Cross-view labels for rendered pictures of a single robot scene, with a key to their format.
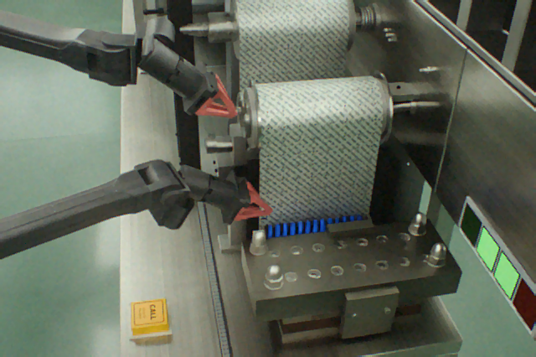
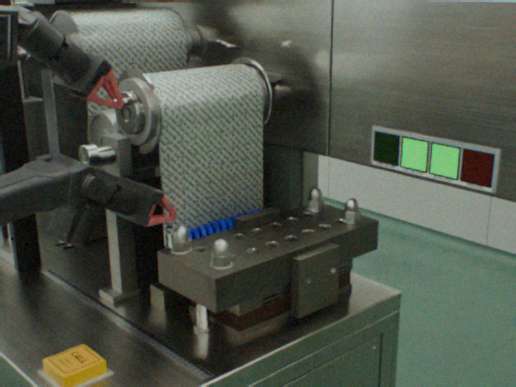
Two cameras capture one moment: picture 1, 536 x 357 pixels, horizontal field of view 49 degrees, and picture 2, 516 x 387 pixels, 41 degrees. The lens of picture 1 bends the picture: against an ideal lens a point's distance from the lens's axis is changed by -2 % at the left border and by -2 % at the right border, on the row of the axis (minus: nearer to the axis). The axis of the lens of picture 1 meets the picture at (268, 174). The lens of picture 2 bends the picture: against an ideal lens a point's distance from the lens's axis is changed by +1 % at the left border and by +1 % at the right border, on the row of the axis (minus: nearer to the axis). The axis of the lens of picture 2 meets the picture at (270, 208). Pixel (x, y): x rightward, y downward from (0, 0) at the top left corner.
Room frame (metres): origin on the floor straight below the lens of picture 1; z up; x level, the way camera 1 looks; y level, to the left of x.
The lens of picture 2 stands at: (-0.17, 0.45, 1.48)
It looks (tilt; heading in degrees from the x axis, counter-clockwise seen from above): 19 degrees down; 329
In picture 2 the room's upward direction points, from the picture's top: straight up
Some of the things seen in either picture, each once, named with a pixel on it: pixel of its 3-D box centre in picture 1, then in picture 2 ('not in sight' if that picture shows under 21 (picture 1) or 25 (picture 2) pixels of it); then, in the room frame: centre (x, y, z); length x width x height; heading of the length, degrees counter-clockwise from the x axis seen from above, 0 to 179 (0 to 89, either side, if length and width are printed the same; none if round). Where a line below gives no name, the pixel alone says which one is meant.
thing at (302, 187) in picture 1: (316, 188); (215, 183); (0.95, -0.10, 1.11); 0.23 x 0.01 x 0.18; 102
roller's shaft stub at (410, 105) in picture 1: (395, 106); (260, 93); (1.05, -0.25, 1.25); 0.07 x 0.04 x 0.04; 102
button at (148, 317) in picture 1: (149, 316); (75, 366); (0.78, 0.23, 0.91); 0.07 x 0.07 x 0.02; 12
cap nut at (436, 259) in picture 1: (438, 252); (351, 209); (0.83, -0.33, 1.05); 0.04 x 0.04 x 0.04
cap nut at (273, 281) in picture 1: (274, 275); (220, 252); (0.77, -0.01, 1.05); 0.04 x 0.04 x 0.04
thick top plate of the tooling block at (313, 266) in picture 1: (348, 266); (274, 249); (0.84, -0.16, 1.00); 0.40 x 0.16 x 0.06; 102
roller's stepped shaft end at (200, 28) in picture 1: (193, 28); (21, 53); (1.21, 0.17, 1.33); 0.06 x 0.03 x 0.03; 102
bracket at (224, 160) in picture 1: (229, 191); (113, 219); (1.01, 0.08, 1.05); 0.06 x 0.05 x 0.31; 102
